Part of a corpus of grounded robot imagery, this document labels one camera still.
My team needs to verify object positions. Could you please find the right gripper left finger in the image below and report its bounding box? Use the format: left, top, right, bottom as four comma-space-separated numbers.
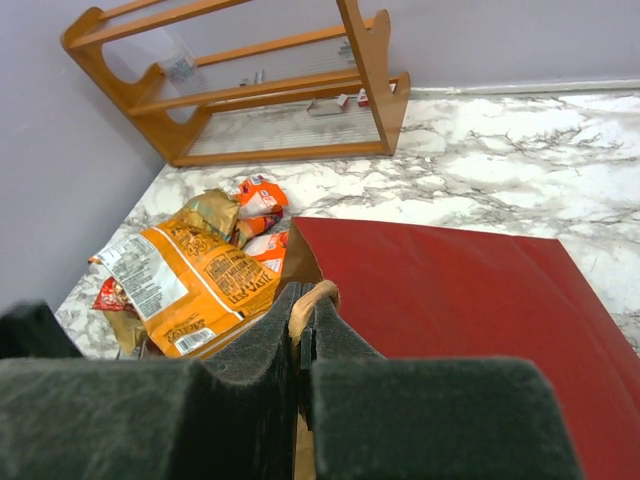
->
1, 286, 300, 479

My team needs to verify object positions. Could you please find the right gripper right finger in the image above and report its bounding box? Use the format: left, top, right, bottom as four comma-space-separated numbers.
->
298, 283, 583, 479

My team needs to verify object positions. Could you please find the red brown paper bag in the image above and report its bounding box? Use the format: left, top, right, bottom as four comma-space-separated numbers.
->
283, 217, 639, 479

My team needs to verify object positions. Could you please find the yellow Werther's candy bag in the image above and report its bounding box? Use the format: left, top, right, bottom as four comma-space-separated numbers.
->
94, 220, 280, 359

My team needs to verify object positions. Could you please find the red pretzel snack bag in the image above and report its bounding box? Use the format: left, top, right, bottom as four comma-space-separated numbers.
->
92, 277, 136, 313

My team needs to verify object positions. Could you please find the gold teal chips bag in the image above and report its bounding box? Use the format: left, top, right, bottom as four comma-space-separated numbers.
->
171, 189, 240, 243

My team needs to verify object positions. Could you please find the orange white snack packet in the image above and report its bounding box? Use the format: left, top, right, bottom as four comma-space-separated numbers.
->
232, 175, 289, 241

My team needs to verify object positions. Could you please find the orange silver snack packet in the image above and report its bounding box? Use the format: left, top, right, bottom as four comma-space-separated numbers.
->
243, 231, 289, 274

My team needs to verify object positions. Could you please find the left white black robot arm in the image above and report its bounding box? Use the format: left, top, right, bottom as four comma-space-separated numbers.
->
0, 302, 83, 359

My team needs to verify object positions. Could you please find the orange wooden rack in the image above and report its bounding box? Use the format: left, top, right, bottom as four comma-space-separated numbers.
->
61, 1, 411, 167

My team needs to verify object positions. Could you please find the small patterned cup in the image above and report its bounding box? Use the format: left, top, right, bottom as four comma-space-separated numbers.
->
158, 45, 197, 85

